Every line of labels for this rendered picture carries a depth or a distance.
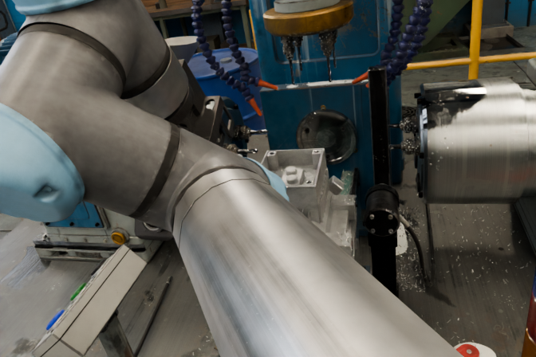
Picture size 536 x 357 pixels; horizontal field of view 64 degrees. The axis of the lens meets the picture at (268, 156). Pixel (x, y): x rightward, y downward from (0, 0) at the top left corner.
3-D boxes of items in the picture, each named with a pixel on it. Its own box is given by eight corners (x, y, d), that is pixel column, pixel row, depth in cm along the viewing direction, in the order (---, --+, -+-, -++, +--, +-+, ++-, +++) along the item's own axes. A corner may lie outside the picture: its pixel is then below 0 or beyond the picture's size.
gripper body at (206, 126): (238, 125, 53) (201, 55, 43) (226, 188, 48) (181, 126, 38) (182, 128, 55) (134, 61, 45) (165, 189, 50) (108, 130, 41)
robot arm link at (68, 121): (144, 227, 26) (187, 86, 31) (-70, 152, 21) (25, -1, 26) (104, 250, 32) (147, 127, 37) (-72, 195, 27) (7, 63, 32)
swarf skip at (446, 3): (375, 68, 476) (371, -14, 437) (372, 46, 557) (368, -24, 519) (494, 56, 449) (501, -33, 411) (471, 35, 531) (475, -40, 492)
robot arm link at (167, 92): (158, 97, 35) (74, 103, 37) (182, 130, 38) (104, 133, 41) (179, 31, 39) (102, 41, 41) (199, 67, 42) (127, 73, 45)
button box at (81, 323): (127, 282, 71) (101, 262, 70) (148, 262, 68) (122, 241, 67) (61, 376, 57) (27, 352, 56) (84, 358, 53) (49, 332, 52)
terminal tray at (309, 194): (271, 185, 78) (265, 150, 75) (330, 184, 75) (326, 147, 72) (255, 226, 68) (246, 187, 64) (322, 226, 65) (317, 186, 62)
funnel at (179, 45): (179, 77, 258) (168, 35, 247) (216, 73, 252) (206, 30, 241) (162, 92, 236) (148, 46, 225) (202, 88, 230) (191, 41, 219)
